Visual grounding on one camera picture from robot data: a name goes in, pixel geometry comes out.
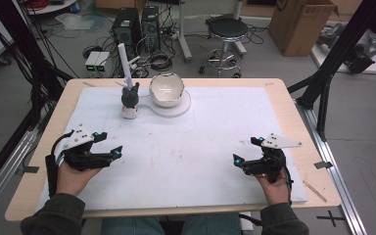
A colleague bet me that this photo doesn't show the slim black computer tower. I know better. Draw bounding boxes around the slim black computer tower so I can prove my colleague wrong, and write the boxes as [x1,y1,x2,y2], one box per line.
[141,5,162,53]

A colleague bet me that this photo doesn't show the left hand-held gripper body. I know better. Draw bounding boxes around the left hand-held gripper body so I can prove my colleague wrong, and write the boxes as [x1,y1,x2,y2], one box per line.
[61,123,114,172]

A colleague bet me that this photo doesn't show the white metal desk leg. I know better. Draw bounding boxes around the white metal desk leg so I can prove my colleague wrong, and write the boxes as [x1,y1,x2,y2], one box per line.
[232,0,248,57]
[176,0,194,63]

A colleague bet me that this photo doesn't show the clear plastic sheet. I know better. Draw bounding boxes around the clear plastic sheet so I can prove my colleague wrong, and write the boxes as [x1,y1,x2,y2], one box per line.
[55,13,107,33]

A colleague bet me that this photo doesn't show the aluminium rail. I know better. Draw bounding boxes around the aluminium rail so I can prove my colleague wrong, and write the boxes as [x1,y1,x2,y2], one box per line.
[295,99,368,235]
[0,130,40,224]

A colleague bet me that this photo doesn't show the black frame strut with cables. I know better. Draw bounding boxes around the black frame strut with cables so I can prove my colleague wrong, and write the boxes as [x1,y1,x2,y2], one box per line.
[0,0,74,197]

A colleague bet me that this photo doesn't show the large black computer tower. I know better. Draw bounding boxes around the large black computer tower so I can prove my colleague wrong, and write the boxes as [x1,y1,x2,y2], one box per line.
[112,7,143,62]

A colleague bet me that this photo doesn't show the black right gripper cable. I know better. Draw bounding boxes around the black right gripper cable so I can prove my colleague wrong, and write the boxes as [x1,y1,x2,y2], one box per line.
[273,152,294,206]

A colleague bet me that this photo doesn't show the black tape cross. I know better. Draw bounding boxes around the black tape cross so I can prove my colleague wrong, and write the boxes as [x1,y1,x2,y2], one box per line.
[316,210,346,228]

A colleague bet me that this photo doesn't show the dark plush toy white head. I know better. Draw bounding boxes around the dark plush toy white head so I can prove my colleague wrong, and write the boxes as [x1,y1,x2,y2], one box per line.
[120,81,141,119]

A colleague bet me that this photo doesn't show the white stand with pole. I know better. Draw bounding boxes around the white stand with pole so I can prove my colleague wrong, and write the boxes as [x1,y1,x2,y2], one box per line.
[117,42,193,118]

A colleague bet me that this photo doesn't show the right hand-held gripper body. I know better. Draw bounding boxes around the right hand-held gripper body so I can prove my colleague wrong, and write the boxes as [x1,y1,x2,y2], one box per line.
[243,132,303,184]

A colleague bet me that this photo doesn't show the coil of black cables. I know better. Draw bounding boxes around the coil of black cables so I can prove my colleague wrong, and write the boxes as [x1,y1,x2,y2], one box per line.
[148,50,174,72]

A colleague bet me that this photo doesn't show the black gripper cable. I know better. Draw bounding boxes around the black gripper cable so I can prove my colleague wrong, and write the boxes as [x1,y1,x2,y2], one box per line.
[273,152,294,206]
[44,130,74,199]

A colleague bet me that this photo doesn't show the round white table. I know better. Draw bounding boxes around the round white table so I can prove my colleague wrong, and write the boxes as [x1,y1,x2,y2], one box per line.
[23,0,79,16]

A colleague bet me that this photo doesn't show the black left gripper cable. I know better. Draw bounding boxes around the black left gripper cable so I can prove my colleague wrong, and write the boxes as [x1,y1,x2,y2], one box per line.
[44,130,74,199]

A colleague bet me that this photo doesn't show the grey device on board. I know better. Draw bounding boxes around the grey device on board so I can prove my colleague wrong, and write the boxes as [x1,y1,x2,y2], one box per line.
[316,23,376,74]

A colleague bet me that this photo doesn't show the person's legs in jeans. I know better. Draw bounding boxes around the person's legs in jeans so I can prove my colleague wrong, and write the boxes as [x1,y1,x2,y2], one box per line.
[101,213,243,235]

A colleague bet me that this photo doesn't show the black round stool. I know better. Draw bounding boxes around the black round stool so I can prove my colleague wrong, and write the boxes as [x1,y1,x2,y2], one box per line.
[199,16,250,78]

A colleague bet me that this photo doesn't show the white power supply unit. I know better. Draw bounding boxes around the white power supply unit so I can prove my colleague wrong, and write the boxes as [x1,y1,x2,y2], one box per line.
[84,51,102,73]
[94,51,113,74]

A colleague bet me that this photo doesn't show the person's right hand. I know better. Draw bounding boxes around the person's right hand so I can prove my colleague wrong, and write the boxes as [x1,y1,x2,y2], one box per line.
[254,172,292,207]

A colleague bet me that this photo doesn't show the white foam mat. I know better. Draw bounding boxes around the white foam mat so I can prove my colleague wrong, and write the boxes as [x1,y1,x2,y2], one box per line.
[34,86,308,213]

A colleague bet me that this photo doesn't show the person's left hand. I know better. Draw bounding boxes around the person's left hand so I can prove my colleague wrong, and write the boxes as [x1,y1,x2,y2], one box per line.
[56,161,103,198]

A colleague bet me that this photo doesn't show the thin wooden stick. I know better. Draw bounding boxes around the thin wooden stick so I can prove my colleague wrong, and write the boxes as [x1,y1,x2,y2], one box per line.
[303,180,328,204]

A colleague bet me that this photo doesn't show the cardboard box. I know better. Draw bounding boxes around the cardboard box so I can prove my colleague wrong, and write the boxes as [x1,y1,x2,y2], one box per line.
[268,0,340,58]

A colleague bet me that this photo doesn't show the white eggshell-shaped bowl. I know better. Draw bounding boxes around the white eggshell-shaped bowl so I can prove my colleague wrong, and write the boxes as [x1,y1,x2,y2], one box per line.
[149,72,186,108]

